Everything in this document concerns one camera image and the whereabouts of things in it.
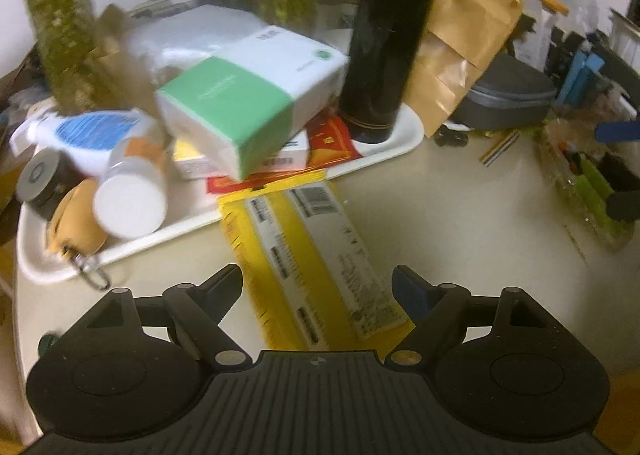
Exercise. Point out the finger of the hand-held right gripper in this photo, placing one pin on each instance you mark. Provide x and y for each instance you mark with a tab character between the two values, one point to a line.
620	131
625	206

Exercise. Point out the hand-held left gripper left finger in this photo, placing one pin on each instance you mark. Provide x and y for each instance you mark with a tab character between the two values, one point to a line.
225	292

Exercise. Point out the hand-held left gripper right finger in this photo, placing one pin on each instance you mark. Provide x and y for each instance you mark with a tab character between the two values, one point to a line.
412	292

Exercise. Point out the clear plastic dish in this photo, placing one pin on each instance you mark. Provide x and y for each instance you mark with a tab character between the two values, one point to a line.
560	170

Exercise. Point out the yellow wipes packet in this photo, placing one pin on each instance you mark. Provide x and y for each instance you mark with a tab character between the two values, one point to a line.
310	255

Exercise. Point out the black sponge block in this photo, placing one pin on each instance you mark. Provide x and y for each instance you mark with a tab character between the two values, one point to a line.
622	166

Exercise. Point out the blue box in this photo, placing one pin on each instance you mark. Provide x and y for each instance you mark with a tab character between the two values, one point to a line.
580	75

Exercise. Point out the white plastic tray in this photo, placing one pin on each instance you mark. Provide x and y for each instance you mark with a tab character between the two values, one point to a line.
190	217

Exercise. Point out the white ribbed box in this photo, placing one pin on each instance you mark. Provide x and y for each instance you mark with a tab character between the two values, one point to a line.
625	35

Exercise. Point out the grey zip case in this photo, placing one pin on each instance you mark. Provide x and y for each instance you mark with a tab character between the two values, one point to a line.
505	95

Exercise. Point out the white carton box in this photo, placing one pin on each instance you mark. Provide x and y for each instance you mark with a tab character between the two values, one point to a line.
537	35

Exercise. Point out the white cap orange bottle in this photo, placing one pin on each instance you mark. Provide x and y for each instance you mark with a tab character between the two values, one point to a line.
130	205

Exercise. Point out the white and orange medicine box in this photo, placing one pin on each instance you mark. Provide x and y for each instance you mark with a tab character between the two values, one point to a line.
195	162

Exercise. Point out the small black clip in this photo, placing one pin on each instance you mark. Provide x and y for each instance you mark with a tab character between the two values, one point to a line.
450	136

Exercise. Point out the tan pouch with carabiner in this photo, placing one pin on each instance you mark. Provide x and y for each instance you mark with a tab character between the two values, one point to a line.
75	220

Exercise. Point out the red snack packets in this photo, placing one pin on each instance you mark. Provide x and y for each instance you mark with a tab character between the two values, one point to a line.
330	140

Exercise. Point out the green and white tissue pack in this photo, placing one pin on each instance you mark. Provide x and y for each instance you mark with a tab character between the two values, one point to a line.
225	110

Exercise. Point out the flat brown paper bag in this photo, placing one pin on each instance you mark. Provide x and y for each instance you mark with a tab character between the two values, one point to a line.
450	65

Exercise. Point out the white bottle blue label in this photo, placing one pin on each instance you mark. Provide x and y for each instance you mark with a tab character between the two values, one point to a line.
95	132

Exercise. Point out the black round tin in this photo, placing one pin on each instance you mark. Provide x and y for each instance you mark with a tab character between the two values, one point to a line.
40	180

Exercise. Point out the black thermos bottle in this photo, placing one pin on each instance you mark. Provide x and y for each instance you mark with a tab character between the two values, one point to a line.
390	45

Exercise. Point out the crumpled brown paper bag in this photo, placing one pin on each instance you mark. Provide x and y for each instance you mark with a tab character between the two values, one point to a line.
125	60

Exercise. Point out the white plastic package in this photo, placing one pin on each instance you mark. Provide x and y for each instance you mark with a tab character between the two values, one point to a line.
200	32

